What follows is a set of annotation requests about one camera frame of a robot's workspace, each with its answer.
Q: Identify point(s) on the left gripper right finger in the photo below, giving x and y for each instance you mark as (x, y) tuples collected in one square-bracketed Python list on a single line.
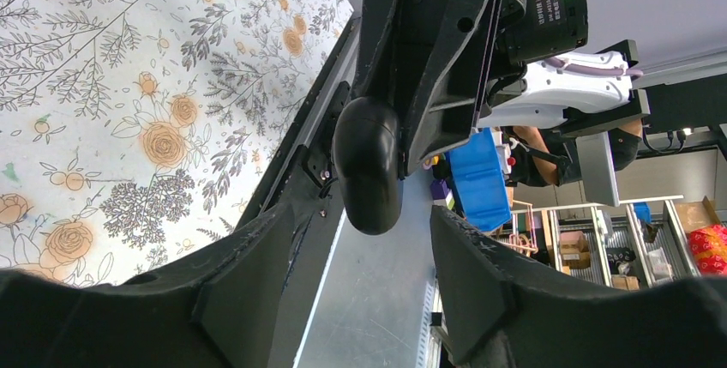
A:
[(507, 309)]

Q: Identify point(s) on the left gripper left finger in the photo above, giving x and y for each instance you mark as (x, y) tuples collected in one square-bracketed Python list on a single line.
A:
[(214, 308)]

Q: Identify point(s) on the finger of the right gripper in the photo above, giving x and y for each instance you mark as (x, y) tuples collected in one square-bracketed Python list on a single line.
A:
[(377, 65), (442, 55)]

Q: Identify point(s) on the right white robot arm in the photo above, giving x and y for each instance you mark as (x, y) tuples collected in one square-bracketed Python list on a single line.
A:
[(521, 32)]

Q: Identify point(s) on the floral patterned table mat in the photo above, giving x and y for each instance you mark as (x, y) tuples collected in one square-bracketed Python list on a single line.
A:
[(134, 132)]

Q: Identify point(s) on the red snack package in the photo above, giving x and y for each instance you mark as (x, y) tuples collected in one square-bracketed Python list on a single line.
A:
[(708, 249)]

